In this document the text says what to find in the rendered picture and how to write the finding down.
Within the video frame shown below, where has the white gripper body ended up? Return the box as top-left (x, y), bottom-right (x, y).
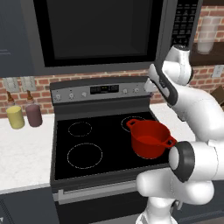
top-left (144, 78), bottom-right (159, 95)

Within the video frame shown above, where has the black and steel stove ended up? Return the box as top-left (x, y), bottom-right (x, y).
top-left (48, 76), bottom-right (177, 224)

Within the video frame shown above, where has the brown wooden block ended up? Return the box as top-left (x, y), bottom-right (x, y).
top-left (209, 85), bottom-right (224, 111)

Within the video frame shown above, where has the dark microwave door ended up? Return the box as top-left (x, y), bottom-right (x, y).
top-left (32, 0), bottom-right (165, 68)

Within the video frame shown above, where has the frosted glass jar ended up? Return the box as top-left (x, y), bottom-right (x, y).
top-left (196, 15), bottom-right (221, 55)

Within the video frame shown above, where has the maroon squeeze bottle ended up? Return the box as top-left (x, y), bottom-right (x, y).
top-left (24, 89), bottom-right (44, 129)

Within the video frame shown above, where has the black microwave oven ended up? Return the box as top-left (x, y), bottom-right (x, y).
top-left (20, 0), bottom-right (204, 77)

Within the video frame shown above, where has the black oven door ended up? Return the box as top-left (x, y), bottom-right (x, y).
top-left (52, 179), bottom-right (152, 224)

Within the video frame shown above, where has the dark grey lower cupboard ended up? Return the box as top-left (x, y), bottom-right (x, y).
top-left (0, 186), bottom-right (60, 224)
top-left (171, 179), bottom-right (224, 224)

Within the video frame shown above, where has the dark grey cupboard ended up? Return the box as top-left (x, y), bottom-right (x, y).
top-left (171, 179), bottom-right (224, 224)
top-left (0, 0), bottom-right (37, 79)
top-left (0, 186), bottom-right (60, 224)

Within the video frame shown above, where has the yellow squeeze bottle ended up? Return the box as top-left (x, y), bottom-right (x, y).
top-left (5, 91), bottom-right (26, 130)

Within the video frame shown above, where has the dark grey upper cupboard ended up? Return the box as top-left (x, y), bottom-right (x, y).
top-left (0, 0), bottom-right (37, 79)

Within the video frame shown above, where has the red pot with two handles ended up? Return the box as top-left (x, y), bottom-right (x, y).
top-left (125, 118), bottom-right (178, 160)

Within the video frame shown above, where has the dark wooden wall shelf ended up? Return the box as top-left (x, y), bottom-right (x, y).
top-left (202, 0), bottom-right (224, 7)
top-left (190, 43), bottom-right (224, 67)

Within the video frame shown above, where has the silver oven door handle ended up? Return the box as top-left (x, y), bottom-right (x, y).
top-left (57, 180), bottom-right (138, 206)

